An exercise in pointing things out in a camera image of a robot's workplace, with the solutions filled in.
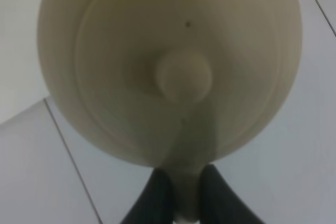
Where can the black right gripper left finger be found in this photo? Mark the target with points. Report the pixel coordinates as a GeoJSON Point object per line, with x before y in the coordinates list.
{"type": "Point", "coordinates": [156, 204]}

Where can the beige ceramic teapot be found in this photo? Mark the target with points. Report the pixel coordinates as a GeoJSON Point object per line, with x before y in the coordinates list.
{"type": "Point", "coordinates": [170, 84]}

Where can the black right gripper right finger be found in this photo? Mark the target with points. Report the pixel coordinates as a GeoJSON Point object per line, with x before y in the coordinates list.
{"type": "Point", "coordinates": [218, 202]}

